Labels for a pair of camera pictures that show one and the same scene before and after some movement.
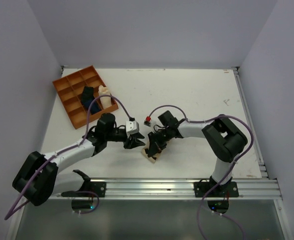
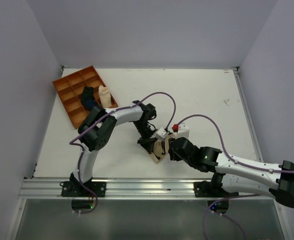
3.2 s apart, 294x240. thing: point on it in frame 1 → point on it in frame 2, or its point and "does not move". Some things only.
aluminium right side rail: [264, 172] does not move
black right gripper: [154, 145] → [173, 155]
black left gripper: [131, 143] → [147, 142]
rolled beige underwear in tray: [105, 101] does not move
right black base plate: [203, 189] does not move
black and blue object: [87, 94] does not move
